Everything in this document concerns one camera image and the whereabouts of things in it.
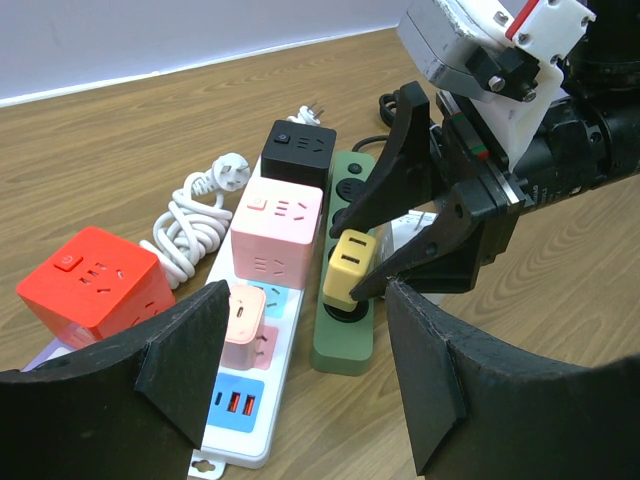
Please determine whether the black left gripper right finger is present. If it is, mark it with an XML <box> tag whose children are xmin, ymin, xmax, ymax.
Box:
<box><xmin>386</xmin><ymin>282</ymin><xmax>639</xmax><ymax>479</ymax></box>

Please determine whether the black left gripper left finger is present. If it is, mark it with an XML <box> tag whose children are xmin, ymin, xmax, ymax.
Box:
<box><xmin>1</xmin><ymin>281</ymin><xmax>230</xmax><ymax>479</ymax></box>

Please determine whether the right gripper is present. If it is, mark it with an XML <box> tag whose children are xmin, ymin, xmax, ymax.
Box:
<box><xmin>330</xmin><ymin>81</ymin><xmax>611</xmax><ymax>302</ymax></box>

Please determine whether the white cube adapter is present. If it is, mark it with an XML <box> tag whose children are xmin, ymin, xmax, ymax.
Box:
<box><xmin>373</xmin><ymin>210</ymin><xmax>437</xmax><ymax>267</ymax></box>

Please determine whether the yellow green charger plug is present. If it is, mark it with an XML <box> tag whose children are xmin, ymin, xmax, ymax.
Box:
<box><xmin>322</xmin><ymin>229</ymin><xmax>377</xmax><ymax>312</ymax></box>

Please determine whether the purple power strip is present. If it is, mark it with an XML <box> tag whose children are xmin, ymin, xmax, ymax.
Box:
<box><xmin>22</xmin><ymin>338</ymin><xmax>75</xmax><ymax>372</ymax></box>

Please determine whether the red cube socket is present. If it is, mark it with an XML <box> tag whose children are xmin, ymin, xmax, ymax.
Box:
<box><xmin>16</xmin><ymin>227</ymin><xmax>175</xmax><ymax>348</ymax></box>

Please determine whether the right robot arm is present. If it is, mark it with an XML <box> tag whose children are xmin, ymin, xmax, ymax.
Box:
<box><xmin>330</xmin><ymin>0</ymin><xmax>639</xmax><ymax>479</ymax></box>

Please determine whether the black cube adapter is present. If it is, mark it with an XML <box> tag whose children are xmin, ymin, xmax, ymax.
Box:
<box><xmin>260</xmin><ymin>120</ymin><xmax>337</xmax><ymax>191</ymax></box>

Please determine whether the green power strip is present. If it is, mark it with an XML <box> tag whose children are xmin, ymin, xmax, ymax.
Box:
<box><xmin>311</xmin><ymin>151</ymin><xmax>376</xmax><ymax>376</ymax></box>

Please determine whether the pink orange charger cube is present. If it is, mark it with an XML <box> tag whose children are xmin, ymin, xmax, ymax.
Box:
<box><xmin>221</xmin><ymin>284</ymin><xmax>266</xmax><ymax>370</ymax></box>

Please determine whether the pink cube socket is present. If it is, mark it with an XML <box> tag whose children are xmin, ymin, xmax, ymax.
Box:
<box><xmin>230</xmin><ymin>177</ymin><xmax>323</xmax><ymax>290</ymax></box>

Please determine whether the black power cord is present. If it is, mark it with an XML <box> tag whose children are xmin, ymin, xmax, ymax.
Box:
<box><xmin>352</xmin><ymin>92</ymin><xmax>441</xmax><ymax>154</ymax></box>

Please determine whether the white cable of strip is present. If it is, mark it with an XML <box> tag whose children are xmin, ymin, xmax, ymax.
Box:
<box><xmin>287</xmin><ymin>103</ymin><xmax>326</xmax><ymax>126</ymax></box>

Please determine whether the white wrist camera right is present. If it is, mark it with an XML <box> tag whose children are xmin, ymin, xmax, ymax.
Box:
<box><xmin>397</xmin><ymin>1</ymin><xmax>597</xmax><ymax>167</ymax></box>

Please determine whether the white coiled power cable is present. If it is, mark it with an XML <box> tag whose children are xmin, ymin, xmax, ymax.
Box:
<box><xmin>138</xmin><ymin>152</ymin><xmax>252</xmax><ymax>290</ymax></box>

